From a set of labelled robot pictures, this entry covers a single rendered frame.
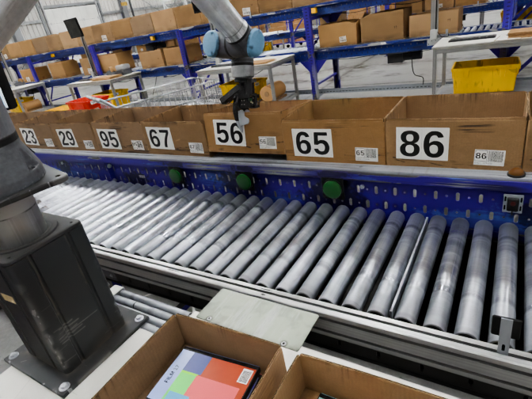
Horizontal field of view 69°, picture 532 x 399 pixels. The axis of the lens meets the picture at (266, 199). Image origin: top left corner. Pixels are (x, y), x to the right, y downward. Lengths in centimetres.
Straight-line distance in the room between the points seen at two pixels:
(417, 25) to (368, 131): 433
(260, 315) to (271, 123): 80
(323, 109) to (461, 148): 64
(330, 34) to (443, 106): 449
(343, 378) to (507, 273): 55
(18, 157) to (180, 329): 50
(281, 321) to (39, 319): 54
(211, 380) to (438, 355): 48
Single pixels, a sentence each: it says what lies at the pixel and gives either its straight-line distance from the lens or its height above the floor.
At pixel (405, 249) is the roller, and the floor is 75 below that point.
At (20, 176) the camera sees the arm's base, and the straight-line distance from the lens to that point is 90.
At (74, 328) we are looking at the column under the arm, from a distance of 104.
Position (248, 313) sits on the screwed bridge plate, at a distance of 103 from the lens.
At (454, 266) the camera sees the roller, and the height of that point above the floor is 75.
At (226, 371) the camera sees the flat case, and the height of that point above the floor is 80.
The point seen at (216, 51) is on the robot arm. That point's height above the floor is 133.
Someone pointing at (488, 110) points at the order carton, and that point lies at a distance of 160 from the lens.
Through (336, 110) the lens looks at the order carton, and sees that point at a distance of 171.
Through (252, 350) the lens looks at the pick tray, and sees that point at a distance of 86.
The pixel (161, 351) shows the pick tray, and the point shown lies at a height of 80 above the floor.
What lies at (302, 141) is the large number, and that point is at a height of 97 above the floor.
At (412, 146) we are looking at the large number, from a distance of 136.
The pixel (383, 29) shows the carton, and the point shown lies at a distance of 574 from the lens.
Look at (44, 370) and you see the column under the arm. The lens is 113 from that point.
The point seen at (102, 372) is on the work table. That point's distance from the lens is 105.
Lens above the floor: 143
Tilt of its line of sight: 26 degrees down
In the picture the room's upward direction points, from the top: 11 degrees counter-clockwise
